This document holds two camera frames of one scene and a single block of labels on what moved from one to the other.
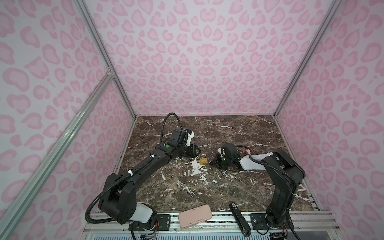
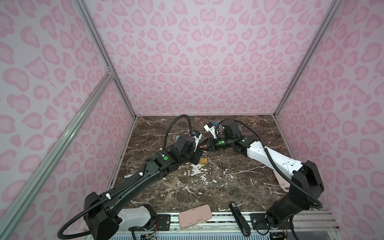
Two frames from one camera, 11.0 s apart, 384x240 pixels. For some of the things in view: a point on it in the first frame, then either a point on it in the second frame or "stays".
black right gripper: (216, 162) → (211, 143)
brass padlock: (203, 161) stays
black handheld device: (242, 222) stays
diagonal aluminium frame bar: (31, 179) stays
